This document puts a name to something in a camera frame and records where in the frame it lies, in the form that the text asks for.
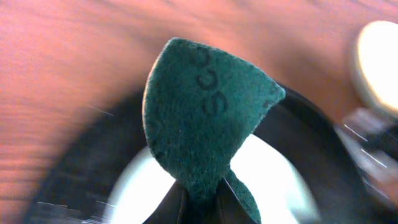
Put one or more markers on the light green plate stained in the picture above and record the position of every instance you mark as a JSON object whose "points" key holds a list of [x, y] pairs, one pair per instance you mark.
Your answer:
{"points": [[281, 194]]}

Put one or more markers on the green scouring sponge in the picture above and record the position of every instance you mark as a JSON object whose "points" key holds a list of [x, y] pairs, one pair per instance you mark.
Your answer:
{"points": [[199, 106]]}

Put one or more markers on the yellow plate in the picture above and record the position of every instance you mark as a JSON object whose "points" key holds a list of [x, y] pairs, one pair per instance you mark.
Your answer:
{"points": [[373, 64]]}

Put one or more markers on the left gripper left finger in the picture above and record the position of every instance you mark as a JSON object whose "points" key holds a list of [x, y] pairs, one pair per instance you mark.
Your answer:
{"points": [[173, 207]]}

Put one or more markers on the round black tray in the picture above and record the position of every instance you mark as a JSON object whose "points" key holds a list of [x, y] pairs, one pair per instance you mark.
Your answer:
{"points": [[81, 181]]}

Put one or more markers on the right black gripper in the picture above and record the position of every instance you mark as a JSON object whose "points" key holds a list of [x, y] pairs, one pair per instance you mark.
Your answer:
{"points": [[371, 140]]}

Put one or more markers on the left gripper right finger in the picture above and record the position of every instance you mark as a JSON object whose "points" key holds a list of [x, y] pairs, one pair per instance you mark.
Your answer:
{"points": [[228, 208]]}

